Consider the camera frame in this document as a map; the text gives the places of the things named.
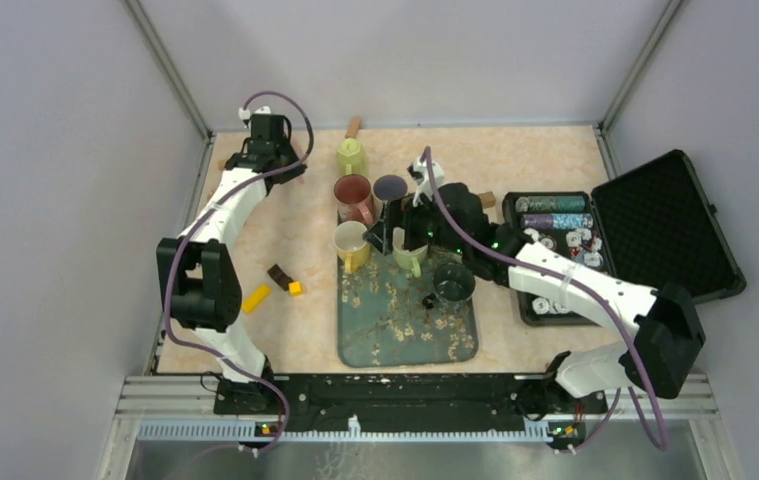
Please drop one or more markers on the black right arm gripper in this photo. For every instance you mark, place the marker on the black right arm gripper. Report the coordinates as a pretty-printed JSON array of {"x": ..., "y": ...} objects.
[{"x": 397, "y": 214}]

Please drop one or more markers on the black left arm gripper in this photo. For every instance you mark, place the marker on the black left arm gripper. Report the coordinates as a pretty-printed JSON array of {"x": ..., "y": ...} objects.
[{"x": 291, "y": 174}]

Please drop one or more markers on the pink upside-down mug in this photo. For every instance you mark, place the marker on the pink upside-down mug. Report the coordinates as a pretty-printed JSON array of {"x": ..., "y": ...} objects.
[{"x": 355, "y": 201}]

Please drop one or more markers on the light green upside-down mug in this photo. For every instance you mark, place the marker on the light green upside-down mug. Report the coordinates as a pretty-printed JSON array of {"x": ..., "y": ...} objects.
[{"x": 410, "y": 260}]

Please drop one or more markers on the yellow mug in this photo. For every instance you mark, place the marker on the yellow mug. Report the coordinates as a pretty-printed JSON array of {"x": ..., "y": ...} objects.
[{"x": 352, "y": 248}]

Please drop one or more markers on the dark teal mug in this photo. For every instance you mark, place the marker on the dark teal mug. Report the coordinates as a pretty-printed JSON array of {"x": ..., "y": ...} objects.
[{"x": 453, "y": 287}]

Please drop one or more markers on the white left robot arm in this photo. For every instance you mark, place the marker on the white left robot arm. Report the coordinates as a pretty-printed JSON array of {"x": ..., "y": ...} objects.
[{"x": 202, "y": 295}]

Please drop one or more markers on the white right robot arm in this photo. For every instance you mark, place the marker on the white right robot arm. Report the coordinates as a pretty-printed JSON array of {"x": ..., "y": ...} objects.
[{"x": 659, "y": 330}]

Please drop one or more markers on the tan cylinder block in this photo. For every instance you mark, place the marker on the tan cylinder block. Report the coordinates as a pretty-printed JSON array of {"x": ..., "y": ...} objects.
[{"x": 353, "y": 127}]

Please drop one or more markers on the brown wooden block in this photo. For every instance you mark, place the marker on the brown wooden block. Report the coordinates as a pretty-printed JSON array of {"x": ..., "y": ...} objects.
[{"x": 487, "y": 200}]

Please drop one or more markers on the teal blossom-pattern tray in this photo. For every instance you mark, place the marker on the teal blossom-pattern tray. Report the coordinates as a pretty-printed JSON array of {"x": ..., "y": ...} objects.
[{"x": 382, "y": 323}]

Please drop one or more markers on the small yellow cube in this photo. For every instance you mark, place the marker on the small yellow cube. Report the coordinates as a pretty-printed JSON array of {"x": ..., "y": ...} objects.
[{"x": 295, "y": 288}]

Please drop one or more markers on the dark brown block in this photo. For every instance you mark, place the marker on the dark brown block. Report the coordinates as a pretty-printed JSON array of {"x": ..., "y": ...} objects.
[{"x": 280, "y": 277}]

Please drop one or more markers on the yellow wooden block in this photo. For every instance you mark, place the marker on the yellow wooden block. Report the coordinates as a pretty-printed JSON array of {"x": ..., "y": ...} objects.
[{"x": 255, "y": 299}]

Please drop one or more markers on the black poker chip case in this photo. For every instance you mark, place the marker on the black poker chip case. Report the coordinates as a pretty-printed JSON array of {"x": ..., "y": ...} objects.
[{"x": 652, "y": 225}]

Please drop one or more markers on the light green mug with handle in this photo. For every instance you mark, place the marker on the light green mug with handle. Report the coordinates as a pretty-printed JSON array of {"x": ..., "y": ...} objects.
[{"x": 351, "y": 158}]

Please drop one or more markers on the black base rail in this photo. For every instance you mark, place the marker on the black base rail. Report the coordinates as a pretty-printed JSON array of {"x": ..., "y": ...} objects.
[{"x": 406, "y": 403}]

